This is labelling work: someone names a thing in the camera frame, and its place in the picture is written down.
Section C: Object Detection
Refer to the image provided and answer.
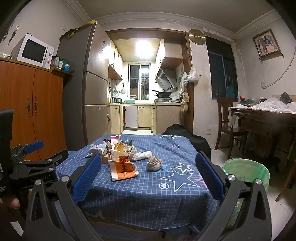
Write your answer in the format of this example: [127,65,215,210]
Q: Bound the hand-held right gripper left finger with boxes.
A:
[25,153,103,241]

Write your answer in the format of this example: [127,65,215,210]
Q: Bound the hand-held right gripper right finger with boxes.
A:
[195,151,274,241]

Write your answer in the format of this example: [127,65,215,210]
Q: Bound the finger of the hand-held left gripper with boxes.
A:
[14,150,69,173]
[10,140,44,163]

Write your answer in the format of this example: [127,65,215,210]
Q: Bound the green bag-lined waste bin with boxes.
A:
[222,158,270,194]

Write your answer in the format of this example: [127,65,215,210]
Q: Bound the person's left forearm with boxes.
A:
[0,207,26,241]

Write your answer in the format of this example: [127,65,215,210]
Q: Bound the person's left hand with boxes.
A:
[0,194,21,210]

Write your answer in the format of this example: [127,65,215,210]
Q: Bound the white crumpled wrapper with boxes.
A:
[89,143,109,155]

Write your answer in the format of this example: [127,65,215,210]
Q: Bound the orange white paper bag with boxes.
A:
[108,160,139,181]

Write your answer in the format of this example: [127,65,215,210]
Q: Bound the white orange printed wrapper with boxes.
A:
[110,149,131,163]

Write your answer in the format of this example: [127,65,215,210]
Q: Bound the orange wooden cabinet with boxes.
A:
[0,57,73,163]

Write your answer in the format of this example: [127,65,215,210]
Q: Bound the clear bag with orange food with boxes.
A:
[113,142,130,153]

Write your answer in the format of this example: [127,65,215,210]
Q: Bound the large black floor bag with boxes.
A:
[162,124,212,160]

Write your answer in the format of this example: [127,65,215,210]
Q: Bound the blue star-print tablecloth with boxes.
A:
[55,134,219,234]

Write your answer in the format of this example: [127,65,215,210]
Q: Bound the crumpled beige wrapper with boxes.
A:
[147,155,163,172]

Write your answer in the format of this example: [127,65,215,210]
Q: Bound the white rolled tissue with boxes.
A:
[132,150,153,161]

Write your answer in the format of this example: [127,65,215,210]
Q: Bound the dark wooden chair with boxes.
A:
[215,96,249,160]

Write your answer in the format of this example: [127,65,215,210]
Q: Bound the dark wooden table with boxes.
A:
[229,107,296,173]

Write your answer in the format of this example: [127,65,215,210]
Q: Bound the small wooden chair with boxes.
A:
[275,158,296,202]

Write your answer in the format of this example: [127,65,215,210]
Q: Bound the hanging cloth bags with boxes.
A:
[180,72,190,114]

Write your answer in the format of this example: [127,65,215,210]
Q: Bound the kitchen base cabinets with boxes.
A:
[110,103,182,135]

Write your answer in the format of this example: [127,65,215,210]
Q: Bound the colourful clothes pile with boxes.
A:
[239,96,256,107]

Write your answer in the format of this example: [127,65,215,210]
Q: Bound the grey refrigerator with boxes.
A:
[57,21,111,145]

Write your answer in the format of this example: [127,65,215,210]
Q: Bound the white microwave oven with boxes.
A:
[11,33,55,69]

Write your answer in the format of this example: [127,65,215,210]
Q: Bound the black wok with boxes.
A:
[152,89,173,98]

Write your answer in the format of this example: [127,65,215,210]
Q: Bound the white cloth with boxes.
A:
[231,97,296,114]

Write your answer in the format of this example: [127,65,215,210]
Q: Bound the white hanging plastic bag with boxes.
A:
[187,67,199,82]

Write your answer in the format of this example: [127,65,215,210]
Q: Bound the dark curtained window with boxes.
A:
[205,36,238,101]

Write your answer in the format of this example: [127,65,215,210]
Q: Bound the kitchen window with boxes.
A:
[128,62,151,100]

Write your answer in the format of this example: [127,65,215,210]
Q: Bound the steel range hood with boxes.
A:
[155,57,184,91]

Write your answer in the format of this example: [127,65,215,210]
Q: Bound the black plastic bag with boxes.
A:
[280,92,294,103]

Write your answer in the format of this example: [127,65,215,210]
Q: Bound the ceiling light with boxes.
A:
[135,39,153,58]

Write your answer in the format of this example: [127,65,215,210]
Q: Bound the kitchen wall cabinets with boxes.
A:
[108,40,124,80]

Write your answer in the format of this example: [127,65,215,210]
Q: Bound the yellow black strap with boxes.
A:
[60,20,96,40]

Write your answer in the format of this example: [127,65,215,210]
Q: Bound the white wall cable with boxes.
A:
[261,46,296,90]

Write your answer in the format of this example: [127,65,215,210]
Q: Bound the round gold wall clock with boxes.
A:
[188,28,205,45]

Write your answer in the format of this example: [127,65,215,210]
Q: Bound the framed wall picture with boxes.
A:
[252,28,281,61]

